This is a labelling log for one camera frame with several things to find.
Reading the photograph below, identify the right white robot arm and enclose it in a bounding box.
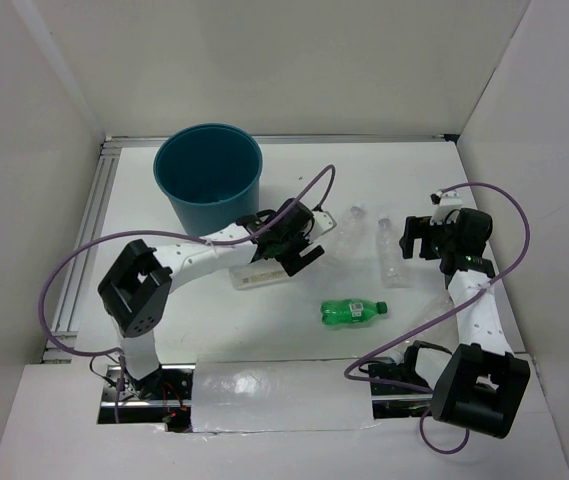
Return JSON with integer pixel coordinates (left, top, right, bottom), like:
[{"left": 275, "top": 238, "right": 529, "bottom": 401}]
[{"left": 399, "top": 207, "right": 530, "bottom": 439}]

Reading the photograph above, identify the white tape sheet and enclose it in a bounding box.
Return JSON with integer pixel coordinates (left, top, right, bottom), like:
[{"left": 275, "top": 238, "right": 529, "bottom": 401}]
[{"left": 191, "top": 359, "right": 377, "bottom": 433}]

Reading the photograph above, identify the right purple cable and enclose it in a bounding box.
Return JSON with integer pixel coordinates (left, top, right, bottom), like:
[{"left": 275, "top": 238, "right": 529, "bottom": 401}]
[{"left": 344, "top": 182, "right": 531, "bottom": 455}]

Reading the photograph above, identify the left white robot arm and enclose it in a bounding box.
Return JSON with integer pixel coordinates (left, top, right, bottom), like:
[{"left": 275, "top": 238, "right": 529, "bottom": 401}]
[{"left": 98, "top": 198, "right": 337, "bottom": 399}]

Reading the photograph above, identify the aluminium rail frame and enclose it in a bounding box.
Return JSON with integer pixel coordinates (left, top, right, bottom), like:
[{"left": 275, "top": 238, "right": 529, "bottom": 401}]
[{"left": 51, "top": 137, "right": 121, "bottom": 346}]

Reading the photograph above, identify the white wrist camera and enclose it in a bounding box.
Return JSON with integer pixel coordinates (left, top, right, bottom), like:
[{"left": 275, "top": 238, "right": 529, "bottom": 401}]
[
  {"left": 430, "top": 190, "right": 463, "bottom": 225},
  {"left": 310, "top": 210, "right": 337, "bottom": 238}
]

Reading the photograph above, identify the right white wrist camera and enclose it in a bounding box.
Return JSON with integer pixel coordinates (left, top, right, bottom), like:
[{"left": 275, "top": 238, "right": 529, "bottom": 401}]
[{"left": 430, "top": 190, "right": 463, "bottom": 225}]

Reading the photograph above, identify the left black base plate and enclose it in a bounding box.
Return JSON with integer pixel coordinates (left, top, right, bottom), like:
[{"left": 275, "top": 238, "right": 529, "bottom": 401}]
[{"left": 97, "top": 364, "right": 195, "bottom": 433}]

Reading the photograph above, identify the clear bottle white cap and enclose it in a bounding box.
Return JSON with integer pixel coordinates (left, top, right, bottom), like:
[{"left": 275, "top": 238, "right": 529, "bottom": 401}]
[{"left": 332, "top": 204, "right": 367, "bottom": 264}]

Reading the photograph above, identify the teal plastic bin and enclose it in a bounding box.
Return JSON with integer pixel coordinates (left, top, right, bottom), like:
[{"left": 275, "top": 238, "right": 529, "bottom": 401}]
[{"left": 153, "top": 123, "right": 263, "bottom": 236}]

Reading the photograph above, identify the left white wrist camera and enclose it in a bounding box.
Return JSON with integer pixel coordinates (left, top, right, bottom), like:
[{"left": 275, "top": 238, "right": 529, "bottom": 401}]
[{"left": 310, "top": 210, "right": 337, "bottom": 238}]

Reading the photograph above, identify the green plastic bottle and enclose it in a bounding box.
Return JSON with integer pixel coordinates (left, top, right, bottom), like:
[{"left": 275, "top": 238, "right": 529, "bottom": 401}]
[{"left": 320, "top": 299, "right": 388, "bottom": 326}]

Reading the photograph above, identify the clear bottle blue cap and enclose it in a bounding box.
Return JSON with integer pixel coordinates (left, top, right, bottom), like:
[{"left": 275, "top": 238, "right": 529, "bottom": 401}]
[{"left": 375, "top": 215, "right": 409, "bottom": 288}]

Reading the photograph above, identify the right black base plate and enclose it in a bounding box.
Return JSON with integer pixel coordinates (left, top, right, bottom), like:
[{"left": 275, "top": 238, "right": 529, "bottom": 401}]
[{"left": 366, "top": 359, "right": 438, "bottom": 419}]

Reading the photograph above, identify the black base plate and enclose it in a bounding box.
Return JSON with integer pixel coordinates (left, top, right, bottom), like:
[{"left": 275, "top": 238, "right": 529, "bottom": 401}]
[
  {"left": 366, "top": 359, "right": 438, "bottom": 419},
  {"left": 97, "top": 364, "right": 195, "bottom": 433}
]

